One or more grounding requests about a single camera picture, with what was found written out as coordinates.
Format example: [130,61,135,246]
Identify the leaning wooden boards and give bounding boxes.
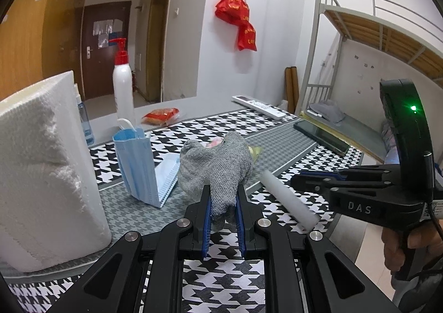
[284,66,299,113]

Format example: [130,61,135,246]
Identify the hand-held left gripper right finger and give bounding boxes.
[236,185,404,313]

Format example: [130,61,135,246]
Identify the white remote control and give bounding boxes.
[232,95,289,120]

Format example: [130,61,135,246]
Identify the black cable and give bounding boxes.
[423,151,443,230]

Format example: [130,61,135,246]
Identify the person's right forearm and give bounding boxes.
[391,258,443,313]

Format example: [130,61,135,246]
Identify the red hanging bags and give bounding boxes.
[215,0,257,51]

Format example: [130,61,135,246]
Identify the red snack packet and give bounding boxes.
[142,107,181,126]

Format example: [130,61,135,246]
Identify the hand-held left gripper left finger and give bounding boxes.
[48,185,212,313]

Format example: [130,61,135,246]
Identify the wooden wardrobe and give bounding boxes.
[0,0,87,101]

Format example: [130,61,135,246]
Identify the person's right hand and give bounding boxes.
[382,219,443,277]

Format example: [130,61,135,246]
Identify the metal bunk bed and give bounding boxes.
[299,0,443,165]

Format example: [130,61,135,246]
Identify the grey pillow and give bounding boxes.
[309,100,347,125]

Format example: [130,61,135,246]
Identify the black phone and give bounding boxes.
[293,120,351,156]

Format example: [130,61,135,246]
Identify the blue face mask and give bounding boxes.
[112,118,160,203]

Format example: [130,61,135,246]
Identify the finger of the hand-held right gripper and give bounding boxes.
[299,165,398,180]
[290,175,347,193]

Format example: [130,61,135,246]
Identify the dark brown door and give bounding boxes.
[80,1,132,101]

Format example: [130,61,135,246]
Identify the white pump bottle red cap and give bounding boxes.
[109,38,135,127]

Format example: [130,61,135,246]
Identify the white foam roll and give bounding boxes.
[260,170,321,232]

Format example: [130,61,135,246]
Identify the light wooden side door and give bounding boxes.
[146,0,176,103]

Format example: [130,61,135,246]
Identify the grey knit glove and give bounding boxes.
[177,132,255,230]

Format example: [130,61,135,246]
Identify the small blue spray bottle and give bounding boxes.
[74,84,95,146]

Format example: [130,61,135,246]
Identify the white foam box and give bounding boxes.
[0,71,112,273]

